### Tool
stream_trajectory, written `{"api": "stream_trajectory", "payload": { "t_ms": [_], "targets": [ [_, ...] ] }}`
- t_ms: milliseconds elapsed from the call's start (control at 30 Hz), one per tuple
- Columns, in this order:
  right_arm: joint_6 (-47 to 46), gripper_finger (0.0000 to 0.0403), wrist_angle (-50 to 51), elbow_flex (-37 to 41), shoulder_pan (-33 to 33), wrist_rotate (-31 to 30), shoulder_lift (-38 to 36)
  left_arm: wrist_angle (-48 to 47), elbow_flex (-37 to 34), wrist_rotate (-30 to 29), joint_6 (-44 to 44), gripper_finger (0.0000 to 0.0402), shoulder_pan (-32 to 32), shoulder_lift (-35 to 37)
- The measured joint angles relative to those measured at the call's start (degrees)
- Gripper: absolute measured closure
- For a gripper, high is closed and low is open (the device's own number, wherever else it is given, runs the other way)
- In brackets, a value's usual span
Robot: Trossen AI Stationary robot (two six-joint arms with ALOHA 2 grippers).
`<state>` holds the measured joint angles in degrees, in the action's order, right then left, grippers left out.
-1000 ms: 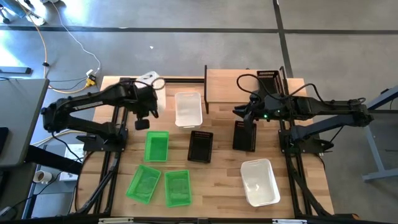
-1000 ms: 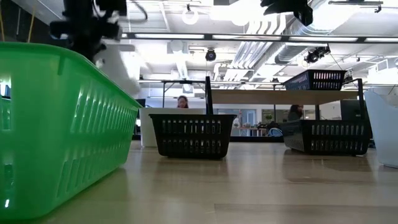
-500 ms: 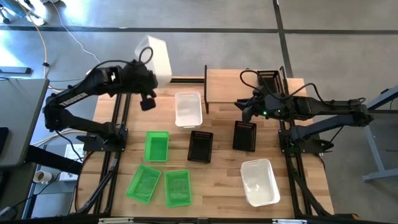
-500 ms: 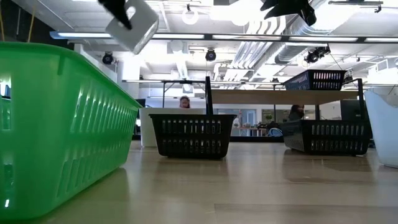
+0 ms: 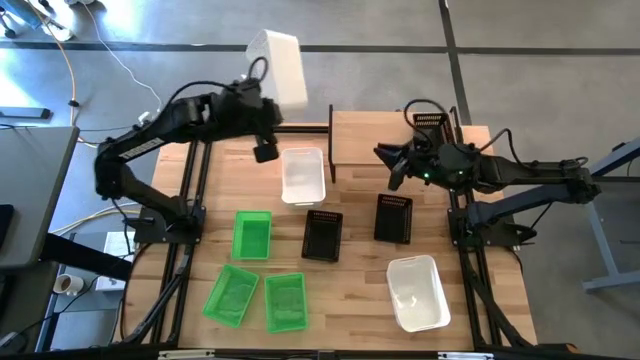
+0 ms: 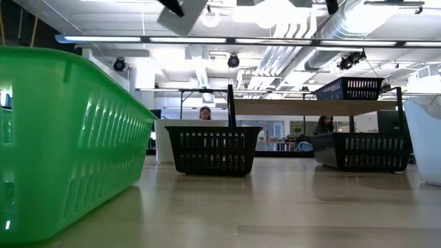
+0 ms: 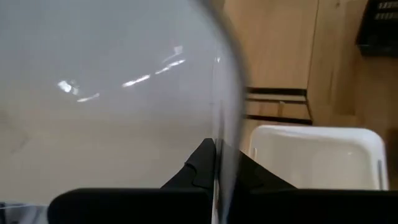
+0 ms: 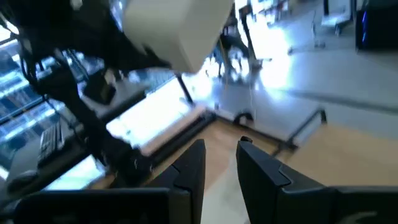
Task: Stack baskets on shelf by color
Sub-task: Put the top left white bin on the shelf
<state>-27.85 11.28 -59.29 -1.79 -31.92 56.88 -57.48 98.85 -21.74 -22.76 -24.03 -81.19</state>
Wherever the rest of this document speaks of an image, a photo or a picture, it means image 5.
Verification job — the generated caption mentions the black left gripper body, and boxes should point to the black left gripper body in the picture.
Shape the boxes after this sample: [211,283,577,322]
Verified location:
[222,82,284,146]

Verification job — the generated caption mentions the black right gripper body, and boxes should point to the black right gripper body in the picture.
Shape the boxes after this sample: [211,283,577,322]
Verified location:
[408,142,484,194]

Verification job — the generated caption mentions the white plastic basket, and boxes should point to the white plastic basket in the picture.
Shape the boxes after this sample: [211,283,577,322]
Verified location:
[244,28,309,114]
[385,254,452,334]
[279,146,328,208]

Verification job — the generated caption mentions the black slotted plastic basket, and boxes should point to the black slotted plastic basket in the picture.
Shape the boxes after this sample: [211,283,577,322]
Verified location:
[412,111,452,147]
[300,209,345,263]
[373,193,415,246]

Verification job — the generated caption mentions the green slotted plastic basket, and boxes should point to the green slotted plastic basket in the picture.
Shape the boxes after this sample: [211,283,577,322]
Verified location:
[230,209,274,262]
[263,272,310,335]
[201,263,261,330]

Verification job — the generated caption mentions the white flat box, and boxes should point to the white flat box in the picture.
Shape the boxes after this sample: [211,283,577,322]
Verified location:
[94,230,137,293]

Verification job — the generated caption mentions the black desk beam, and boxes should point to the black desk beam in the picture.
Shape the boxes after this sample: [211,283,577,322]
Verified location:
[39,232,134,281]

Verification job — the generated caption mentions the black flat floor item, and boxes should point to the black flat floor item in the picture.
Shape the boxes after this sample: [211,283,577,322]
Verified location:
[0,106,52,121]

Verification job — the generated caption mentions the grey desk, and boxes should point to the grey desk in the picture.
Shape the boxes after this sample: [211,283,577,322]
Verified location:
[0,124,81,271]

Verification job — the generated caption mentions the white mug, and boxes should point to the white mug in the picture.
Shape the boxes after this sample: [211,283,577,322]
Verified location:
[52,273,86,297]

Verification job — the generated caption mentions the black monitor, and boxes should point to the black monitor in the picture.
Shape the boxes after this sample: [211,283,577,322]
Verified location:
[0,203,15,251]

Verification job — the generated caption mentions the black short frame bar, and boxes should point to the black short frame bar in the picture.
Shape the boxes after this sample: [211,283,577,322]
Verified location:
[273,124,331,135]

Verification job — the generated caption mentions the wooden shelf with black frame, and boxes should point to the wooden shelf with black frame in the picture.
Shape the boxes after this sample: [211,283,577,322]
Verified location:
[327,103,464,184]

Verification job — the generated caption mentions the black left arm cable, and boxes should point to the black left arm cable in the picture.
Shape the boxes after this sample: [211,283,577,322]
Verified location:
[162,56,270,119]

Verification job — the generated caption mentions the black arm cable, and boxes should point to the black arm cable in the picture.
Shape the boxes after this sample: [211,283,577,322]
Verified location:
[402,98,591,171]
[162,56,270,119]

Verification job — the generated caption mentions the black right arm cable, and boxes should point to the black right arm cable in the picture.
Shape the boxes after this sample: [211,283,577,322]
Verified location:
[402,98,591,171]

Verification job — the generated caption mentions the black aluminium frame rails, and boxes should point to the black aluminium frame rails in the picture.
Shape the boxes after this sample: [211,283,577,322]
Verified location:
[447,107,536,351]
[117,139,214,349]

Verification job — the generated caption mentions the white floor cable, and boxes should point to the white floor cable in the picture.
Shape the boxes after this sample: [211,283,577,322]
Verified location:
[79,0,164,111]

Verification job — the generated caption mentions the blue-grey table frame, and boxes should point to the blue-grey table frame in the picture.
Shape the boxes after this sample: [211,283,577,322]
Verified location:
[581,137,640,294]

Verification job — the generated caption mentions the orange floor cable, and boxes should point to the orange floor cable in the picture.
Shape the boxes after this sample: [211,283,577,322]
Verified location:
[24,0,80,126]

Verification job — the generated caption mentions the black long frame bar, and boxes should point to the black long frame bar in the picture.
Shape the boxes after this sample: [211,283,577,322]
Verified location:
[0,343,640,360]

